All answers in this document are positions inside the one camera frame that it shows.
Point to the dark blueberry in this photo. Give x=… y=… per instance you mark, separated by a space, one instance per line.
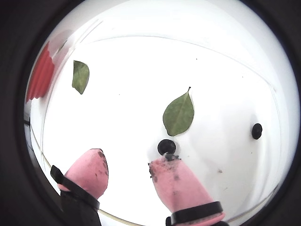
x=257 y=131
x=166 y=147

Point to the red collapsible silicone cup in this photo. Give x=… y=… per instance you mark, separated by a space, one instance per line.
x=41 y=75

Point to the pink-tipped gripper finger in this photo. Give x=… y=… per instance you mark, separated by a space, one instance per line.
x=178 y=186
x=88 y=174

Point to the green leaf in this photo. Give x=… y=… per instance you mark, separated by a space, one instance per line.
x=80 y=76
x=179 y=114

